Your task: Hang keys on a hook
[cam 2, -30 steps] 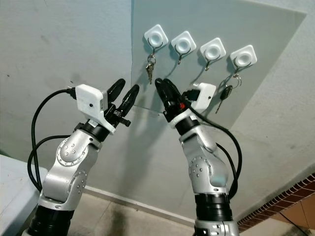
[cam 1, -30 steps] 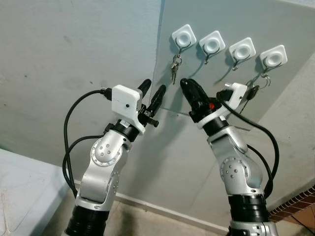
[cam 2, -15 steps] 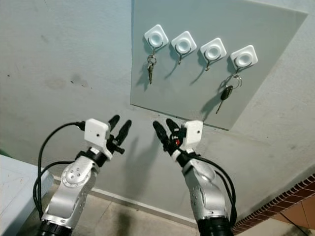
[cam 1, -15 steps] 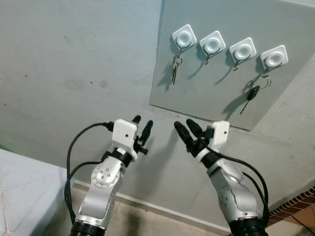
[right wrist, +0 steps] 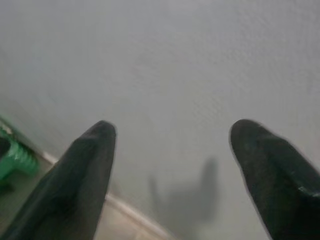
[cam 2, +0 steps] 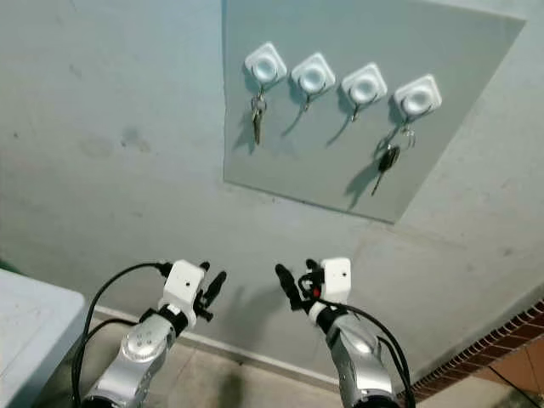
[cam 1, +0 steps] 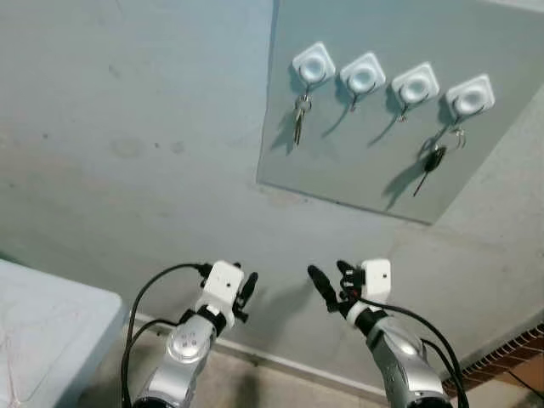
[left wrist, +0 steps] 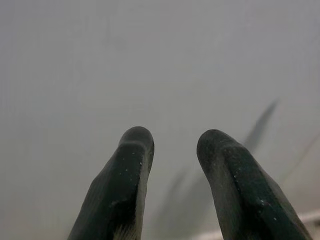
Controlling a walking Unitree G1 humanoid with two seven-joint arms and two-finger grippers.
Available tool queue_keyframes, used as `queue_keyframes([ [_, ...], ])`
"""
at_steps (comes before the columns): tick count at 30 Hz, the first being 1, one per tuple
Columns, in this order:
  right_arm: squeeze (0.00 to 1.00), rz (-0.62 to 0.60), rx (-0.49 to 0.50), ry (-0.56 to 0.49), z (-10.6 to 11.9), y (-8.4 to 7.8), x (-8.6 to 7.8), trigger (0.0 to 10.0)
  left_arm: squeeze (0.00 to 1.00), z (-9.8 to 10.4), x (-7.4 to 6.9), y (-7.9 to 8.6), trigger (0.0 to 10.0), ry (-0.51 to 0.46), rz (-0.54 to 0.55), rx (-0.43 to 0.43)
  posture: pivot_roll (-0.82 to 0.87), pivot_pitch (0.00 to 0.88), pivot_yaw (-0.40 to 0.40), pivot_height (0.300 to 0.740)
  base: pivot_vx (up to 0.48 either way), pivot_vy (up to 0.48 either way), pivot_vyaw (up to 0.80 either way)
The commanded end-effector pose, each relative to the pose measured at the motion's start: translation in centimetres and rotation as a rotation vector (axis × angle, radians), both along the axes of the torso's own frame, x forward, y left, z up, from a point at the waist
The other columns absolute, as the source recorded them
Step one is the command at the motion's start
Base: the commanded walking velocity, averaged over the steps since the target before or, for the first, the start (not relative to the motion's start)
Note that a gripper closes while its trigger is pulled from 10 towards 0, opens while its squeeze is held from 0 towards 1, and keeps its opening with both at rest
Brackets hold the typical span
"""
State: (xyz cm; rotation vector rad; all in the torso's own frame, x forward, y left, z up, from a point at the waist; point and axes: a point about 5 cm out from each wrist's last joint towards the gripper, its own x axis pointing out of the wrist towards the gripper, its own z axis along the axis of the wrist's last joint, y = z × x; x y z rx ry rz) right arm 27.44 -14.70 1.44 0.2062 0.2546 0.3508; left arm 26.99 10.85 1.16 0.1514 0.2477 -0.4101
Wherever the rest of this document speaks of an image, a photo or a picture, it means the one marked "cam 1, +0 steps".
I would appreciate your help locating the red brick pattern strip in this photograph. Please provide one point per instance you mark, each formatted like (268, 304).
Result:
(501, 353)

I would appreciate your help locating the grey wall board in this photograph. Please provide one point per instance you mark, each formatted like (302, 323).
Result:
(357, 161)

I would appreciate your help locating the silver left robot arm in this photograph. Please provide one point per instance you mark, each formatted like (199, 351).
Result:
(187, 353)

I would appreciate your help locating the white plastic folding table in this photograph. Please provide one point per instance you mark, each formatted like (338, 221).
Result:
(51, 331)

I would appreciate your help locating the hanging silver keys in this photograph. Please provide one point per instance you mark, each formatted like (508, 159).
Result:
(299, 123)

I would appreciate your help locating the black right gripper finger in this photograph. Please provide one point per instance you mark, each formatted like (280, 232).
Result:
(347, 270)
(323, 287)

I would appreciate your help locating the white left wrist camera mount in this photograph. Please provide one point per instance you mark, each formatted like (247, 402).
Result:
(221, 285)

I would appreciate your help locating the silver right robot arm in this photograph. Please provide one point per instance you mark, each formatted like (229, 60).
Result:
(399, 357)

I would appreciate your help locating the white square wall hook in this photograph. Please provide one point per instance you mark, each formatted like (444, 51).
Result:
(470, 99)
(416, 87)
(313, 65)
(363, 78)

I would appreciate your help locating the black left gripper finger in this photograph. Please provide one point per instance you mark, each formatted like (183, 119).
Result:
(236, 267)
(251, 287)

